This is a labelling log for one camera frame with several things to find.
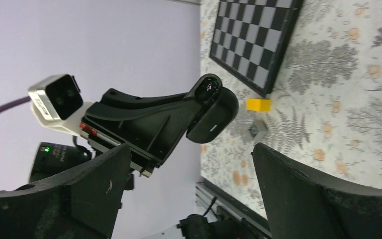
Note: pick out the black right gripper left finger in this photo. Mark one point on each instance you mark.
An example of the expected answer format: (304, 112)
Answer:
(79, 203)

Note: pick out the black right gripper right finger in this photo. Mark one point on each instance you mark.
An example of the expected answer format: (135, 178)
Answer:
(302, 202)

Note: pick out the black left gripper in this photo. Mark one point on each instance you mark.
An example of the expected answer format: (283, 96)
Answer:
(118, 148)

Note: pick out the black earbud case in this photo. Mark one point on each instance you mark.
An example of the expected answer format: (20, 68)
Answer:
(216, 107)

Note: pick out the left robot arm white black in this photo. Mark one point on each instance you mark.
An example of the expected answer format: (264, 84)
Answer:
(53, 158)

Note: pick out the small grey square tile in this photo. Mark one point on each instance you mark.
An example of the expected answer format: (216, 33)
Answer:
(258, 130)

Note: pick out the floral patterned table mat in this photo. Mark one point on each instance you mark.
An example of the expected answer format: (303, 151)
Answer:
(326, 104)

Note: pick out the yellow block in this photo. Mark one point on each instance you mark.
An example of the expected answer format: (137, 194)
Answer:
(258, 105)

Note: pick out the black white checkerboard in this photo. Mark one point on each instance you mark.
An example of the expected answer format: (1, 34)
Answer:
(250, 38)

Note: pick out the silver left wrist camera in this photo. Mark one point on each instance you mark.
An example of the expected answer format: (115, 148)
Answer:
(57, 103)

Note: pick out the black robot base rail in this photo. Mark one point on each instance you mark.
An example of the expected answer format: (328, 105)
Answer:
(221, 205)

